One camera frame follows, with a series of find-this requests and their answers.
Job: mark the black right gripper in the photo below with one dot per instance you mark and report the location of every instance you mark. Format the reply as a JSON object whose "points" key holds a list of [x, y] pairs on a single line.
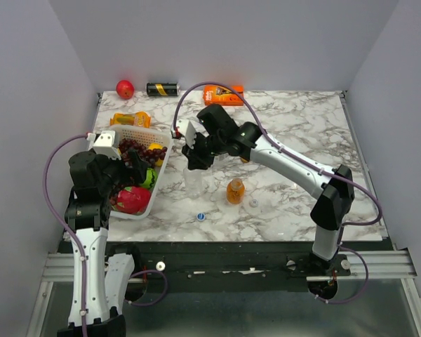
{"points": [[195, 161]]}

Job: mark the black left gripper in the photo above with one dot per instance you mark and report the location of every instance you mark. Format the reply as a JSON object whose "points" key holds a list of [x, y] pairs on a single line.
{"points": [[129, 176]]}

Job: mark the large clear plastic bottle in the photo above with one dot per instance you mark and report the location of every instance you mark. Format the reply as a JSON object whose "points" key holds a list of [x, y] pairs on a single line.
{"points": [[194, 186]]}

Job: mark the blue white bottle cap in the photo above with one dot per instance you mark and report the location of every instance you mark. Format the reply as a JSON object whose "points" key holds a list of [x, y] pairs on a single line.
{"points": [[200, 217]]}

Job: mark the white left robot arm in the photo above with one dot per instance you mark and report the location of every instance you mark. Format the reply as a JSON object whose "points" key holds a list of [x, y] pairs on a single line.
{"points": [[99, 282]]}

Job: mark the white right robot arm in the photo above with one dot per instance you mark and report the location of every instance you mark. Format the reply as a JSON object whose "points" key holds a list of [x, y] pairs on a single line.
{"points": [[330, 187]]}

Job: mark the orange juice bottle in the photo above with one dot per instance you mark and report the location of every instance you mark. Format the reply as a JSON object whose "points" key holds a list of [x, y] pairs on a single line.
{"points": [[235, 191]]}

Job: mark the dark red grapes bunch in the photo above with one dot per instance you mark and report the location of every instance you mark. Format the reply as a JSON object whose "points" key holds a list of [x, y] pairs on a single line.
{"points": [[127, 144]]}

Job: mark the yellow lemon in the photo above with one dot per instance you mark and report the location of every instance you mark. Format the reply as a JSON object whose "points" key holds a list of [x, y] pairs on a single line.
{"points": [[157, 152]]}

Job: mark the white plastic basket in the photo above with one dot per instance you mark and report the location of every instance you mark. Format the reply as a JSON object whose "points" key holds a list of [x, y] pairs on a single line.
{"points": [[144, 136]]}

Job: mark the pink dragon fruit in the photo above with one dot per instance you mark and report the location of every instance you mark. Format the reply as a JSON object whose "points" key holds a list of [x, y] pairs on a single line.
{"points": [[132, 200]]}

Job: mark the orange snack bag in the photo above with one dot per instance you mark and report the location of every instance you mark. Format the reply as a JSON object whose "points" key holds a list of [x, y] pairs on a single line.
{"points": [[140, 119]]}

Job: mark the orange razor box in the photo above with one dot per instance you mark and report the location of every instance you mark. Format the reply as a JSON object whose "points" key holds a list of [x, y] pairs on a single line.
{"points": [[214, 94]]}

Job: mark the red apple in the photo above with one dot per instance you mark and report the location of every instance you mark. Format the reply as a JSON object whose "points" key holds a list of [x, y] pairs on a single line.
{"points": [[125, 89]]}

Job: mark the black gold can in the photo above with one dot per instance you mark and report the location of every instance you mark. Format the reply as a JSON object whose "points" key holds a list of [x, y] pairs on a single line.
{"points": [[162, 89]]}

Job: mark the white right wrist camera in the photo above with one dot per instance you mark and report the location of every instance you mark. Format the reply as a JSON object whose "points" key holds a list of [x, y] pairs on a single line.
{"points": [[185, 128]]}

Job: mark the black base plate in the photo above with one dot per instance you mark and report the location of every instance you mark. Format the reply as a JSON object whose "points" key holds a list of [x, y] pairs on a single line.
{"points": [[228, 266]]}

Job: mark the aluminium mounting rail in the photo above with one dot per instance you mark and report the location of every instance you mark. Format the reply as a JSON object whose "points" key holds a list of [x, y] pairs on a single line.
{"points": [[59, 267]]}

